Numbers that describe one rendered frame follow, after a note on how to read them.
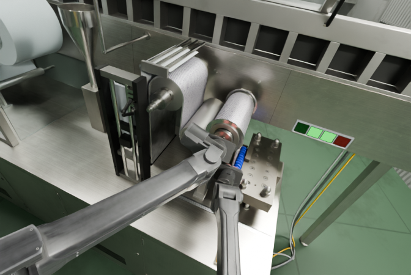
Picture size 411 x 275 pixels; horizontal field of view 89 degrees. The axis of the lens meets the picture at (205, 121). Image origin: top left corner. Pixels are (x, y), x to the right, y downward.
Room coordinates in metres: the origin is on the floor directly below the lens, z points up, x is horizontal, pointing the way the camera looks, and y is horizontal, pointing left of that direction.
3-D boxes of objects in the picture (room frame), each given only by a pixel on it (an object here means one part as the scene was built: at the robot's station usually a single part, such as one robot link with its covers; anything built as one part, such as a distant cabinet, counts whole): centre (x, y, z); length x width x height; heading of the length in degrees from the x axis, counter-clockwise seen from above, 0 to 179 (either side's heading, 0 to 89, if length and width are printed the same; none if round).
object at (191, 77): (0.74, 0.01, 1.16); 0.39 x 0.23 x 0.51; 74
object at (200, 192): (0.55, -0.03, 1.05); 0.06 x 0.05 x 0.31; 164
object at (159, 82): (0.78, 0.13, 1.33); 0.25 x 0.14 x 0.14; 164
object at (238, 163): (0.68, -0.19, 1.03); 0.21 x 0.04 x 0.03; 164
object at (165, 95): (0.63, 0.17, 1.33); 0.06 x 0.06 x 0.06; 74
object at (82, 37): (0.89, 0.58, 1.18); 0.14 x 0.14 x 0.57
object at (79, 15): (0.89, 0.58, 1.50); 0.14 x 0.14 x 0.06
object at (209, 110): (0.73, 0.00, 1.17); 0.26 x 0.12 x 0.12; 164
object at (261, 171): (0.69, -0.30, 1.00); 0.40 x 0.16 x 0.06; 164
